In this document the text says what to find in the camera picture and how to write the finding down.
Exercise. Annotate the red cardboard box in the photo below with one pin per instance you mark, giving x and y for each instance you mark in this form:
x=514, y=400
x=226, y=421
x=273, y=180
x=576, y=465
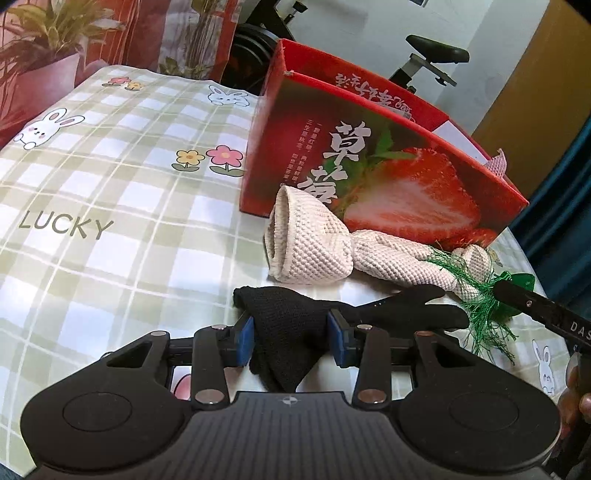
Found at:
x=295, y=138

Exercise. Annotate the teal curtain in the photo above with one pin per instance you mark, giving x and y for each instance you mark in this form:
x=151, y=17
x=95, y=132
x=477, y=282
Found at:
x=563, y=207

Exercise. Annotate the black knitted glove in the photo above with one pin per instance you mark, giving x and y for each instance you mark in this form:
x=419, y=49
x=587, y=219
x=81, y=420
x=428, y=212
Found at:
x=286, y=323

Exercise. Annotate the checked bunny tablecloth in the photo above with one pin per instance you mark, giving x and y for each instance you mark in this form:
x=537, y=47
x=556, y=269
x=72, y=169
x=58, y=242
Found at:
x=115, y=184

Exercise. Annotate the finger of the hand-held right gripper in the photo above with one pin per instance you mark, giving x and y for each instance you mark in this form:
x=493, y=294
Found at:
x=521, y=300

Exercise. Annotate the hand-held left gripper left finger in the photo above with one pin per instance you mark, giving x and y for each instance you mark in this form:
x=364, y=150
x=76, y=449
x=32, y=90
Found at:
x=244, y=340

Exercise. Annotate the green tinsel garland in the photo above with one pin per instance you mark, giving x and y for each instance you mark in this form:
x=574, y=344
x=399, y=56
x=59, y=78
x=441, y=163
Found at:
x=485, y=304

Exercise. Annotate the person's right hand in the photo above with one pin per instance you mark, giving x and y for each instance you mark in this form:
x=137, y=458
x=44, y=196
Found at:
x=575, y=410

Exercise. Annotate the black exercise bike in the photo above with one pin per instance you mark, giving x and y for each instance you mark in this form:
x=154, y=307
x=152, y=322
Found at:
x=436, y=48

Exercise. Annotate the wooden door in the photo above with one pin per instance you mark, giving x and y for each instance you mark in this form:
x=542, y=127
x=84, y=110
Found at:
x=531, y=92

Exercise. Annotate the printed cloth backdrop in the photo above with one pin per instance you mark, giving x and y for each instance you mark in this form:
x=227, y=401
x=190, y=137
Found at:
x=138, y=32

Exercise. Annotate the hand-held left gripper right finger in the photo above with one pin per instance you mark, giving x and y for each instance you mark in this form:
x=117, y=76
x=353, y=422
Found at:
x=336, y=342

